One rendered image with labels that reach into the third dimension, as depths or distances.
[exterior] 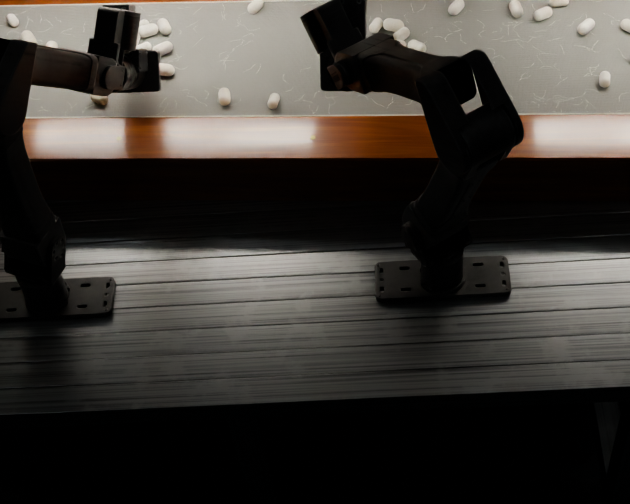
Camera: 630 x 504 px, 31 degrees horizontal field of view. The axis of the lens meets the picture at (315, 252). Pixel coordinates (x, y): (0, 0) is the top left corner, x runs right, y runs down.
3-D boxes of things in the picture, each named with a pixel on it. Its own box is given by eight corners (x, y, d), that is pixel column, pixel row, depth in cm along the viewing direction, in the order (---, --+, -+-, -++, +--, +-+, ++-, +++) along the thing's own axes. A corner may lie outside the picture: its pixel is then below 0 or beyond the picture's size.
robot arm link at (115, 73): (105, 5, 177) (63, 0, 165) (153, 15, 174) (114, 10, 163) (95, 79, 179) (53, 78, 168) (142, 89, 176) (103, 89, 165)
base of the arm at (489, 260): (372, 232, 166) (373, 270, 161) (509, 225, 164) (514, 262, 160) (374, 266, 172) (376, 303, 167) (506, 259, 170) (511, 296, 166)
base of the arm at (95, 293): (-26, 255, 170) (-35, 292, 165) (104, 247, 168) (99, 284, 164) (-9, 286, 176) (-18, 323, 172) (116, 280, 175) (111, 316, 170)
